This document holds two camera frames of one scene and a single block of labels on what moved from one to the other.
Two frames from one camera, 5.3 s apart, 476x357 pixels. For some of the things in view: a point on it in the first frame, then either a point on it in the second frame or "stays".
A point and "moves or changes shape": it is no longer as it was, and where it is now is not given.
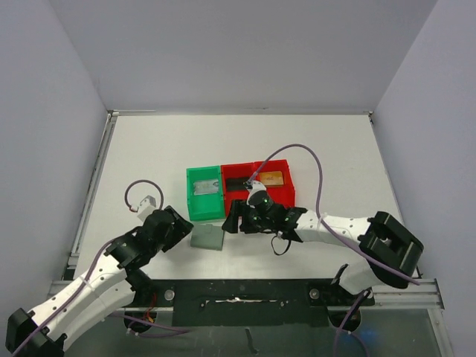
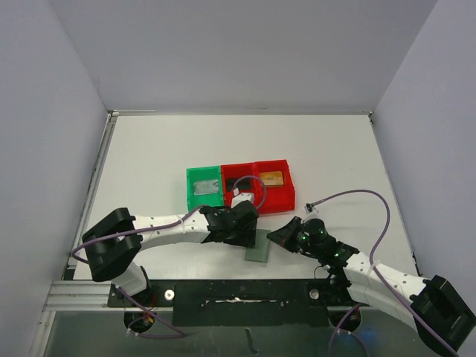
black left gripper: x=180 y=228 -> x=246 y=239
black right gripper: x=240 y=218 -> x=291 y=236
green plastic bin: x=206 y=206 stays
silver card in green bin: x=207 y=187 stays
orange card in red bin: x=274 y=178 stays
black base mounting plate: x=249 y=302 stays
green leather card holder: x=207 y=236 moves or changes shape
